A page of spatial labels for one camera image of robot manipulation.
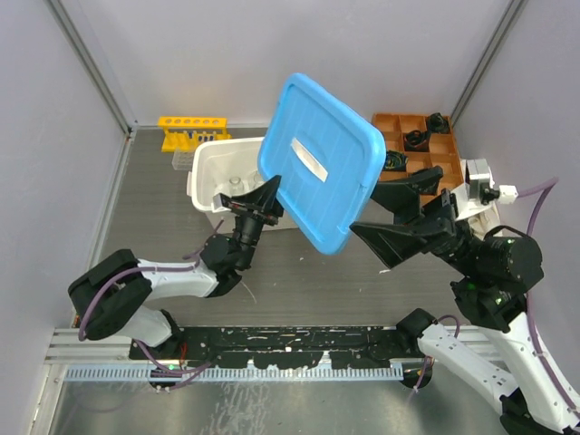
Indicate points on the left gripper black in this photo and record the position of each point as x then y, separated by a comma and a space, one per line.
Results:
265, 198

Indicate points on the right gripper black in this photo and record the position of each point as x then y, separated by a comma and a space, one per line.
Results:
389, 240

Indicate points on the small glass beaker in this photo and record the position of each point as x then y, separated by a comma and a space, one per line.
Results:
236, 186

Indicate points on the white plastic bin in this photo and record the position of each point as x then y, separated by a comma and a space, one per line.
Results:
214, 163

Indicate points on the blue plastic tray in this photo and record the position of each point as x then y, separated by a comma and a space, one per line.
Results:
328, 157

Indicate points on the clear acrylic tube rack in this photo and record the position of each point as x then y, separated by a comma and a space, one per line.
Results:
182, 160

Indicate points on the yellow test tube rack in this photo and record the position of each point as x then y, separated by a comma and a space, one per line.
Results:
183, 133

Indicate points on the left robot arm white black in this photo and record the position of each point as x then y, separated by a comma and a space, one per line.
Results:
110, 298

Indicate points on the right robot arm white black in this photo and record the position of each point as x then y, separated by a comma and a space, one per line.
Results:
528, 391

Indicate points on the orange compartment tray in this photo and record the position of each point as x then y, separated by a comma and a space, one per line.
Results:
419, 141

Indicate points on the cream cloth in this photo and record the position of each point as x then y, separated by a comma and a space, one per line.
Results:
484, 221

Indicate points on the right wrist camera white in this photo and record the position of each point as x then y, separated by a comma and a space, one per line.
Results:
478, 191

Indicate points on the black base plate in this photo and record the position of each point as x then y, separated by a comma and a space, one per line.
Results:
356, 347

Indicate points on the white slotted cable duct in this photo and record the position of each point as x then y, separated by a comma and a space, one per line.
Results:
141, 372

